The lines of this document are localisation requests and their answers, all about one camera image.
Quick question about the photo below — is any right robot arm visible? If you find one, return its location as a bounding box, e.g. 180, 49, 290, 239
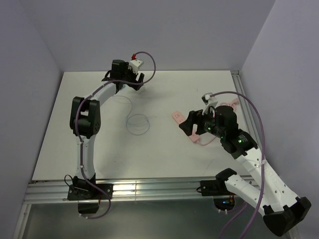
179, 106, 312, 237

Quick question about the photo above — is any pink power strip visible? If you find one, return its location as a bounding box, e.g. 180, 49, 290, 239
172, 111, 200, 143

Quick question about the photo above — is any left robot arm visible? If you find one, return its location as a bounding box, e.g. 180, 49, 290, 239
69, 58, 145, 199

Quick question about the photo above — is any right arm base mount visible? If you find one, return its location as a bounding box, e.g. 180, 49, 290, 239
196, 179, 236, 211

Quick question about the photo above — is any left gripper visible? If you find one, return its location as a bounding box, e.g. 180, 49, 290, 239
121, 63, 144, 91

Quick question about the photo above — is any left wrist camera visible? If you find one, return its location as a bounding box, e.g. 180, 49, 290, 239
129, 53, 144, 75

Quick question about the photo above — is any thin blue charging cable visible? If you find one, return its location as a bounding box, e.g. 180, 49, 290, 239
113, 96, 152, 136

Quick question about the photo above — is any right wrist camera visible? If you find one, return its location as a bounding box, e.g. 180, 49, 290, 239
201, 93, 218, 115

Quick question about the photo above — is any aluminium frame rail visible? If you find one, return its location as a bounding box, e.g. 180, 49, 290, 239
13, 71, 252, 239

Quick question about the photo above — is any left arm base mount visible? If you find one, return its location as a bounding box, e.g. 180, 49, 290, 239
64, 174, 114, 219

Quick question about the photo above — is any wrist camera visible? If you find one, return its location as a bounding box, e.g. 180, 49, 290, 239
129, 53, 144, 75
201, 93, 218, 115

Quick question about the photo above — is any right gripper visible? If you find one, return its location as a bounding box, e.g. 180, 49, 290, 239
178, 105, 225, 138

